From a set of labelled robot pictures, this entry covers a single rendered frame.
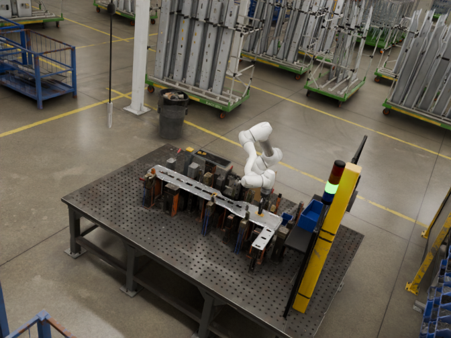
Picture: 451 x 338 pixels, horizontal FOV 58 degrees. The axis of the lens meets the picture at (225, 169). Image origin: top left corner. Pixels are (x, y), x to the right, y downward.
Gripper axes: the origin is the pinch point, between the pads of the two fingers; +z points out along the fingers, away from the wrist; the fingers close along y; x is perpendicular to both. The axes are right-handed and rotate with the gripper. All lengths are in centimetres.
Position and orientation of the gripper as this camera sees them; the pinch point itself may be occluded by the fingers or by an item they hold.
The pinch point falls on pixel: (260, 210)
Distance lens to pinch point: 362.9
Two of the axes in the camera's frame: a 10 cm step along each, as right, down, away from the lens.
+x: 8.8, 3.6, -3.2
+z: -1.6, 8.4, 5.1
